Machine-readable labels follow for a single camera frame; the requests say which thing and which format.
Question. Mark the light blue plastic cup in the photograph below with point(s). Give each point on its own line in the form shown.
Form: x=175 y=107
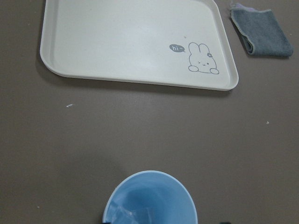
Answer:
x=150 y=197

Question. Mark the cream rabbit tray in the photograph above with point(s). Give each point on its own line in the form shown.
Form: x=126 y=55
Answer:
x=168 y=42

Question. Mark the grey folded cloth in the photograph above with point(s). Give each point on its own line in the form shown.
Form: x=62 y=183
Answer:
x=260 y=32

